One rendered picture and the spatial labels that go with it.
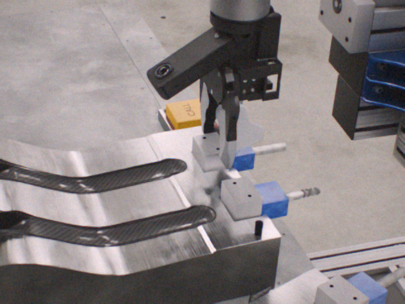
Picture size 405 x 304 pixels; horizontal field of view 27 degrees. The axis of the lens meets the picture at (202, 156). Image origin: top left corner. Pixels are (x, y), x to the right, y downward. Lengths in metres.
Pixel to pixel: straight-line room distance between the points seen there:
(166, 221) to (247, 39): 0.25
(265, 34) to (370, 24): 0.39
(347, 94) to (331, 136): 1.35
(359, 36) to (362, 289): 0.53
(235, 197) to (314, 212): 1.49
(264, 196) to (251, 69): 0.16
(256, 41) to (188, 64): 0.10
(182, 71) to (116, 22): 0.70
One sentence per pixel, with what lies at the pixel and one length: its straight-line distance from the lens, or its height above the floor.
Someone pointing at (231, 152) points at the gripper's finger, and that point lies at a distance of 1.10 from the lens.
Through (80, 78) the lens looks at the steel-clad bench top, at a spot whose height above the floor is 0.80.
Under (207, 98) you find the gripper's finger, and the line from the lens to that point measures 1.13.
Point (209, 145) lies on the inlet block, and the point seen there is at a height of 0.92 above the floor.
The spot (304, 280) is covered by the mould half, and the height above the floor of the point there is 0.86.
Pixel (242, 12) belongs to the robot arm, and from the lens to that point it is 1.01.
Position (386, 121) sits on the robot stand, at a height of 0.76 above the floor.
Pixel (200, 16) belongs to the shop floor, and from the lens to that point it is 3.60.
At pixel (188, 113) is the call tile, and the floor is 0.84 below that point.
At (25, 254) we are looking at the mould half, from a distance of 0.95.
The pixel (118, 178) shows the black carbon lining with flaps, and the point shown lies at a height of 0.88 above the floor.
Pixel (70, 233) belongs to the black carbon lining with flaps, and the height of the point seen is 0.89.
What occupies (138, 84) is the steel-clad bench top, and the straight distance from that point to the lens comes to 1.50.
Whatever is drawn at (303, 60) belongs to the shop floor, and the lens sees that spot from 3.31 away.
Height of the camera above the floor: 1.56
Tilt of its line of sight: 35 degrees down
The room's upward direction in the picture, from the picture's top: 3 degrees clockwise
